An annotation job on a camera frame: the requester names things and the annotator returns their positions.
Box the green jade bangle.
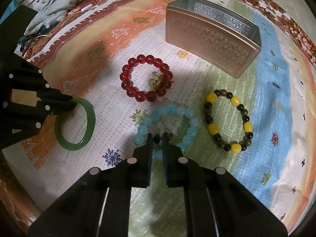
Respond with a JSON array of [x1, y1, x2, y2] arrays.
[[54, 98, 96, 152]]

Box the yellow and black bead bracelet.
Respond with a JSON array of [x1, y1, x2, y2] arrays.
[[203, 89, 255, 154]]

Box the red bead bracelet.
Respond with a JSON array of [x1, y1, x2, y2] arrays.
[[119, 54, 174, 103]]

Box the light blue bead bracelet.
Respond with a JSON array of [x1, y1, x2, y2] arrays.
[[133, 103, 200, 158]]

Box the gold ring charm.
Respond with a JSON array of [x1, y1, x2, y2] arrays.
[[147, 71, 163, 89]]

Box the striped colourful mat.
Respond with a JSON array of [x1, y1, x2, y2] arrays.
[[2, 0, 316, 230]]

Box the grey crumpled cloth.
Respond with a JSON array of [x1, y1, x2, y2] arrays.
[[18, 0, 81, 53]]

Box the copper metal tin box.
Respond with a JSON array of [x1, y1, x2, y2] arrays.
[[166, 0, 262, 79]]

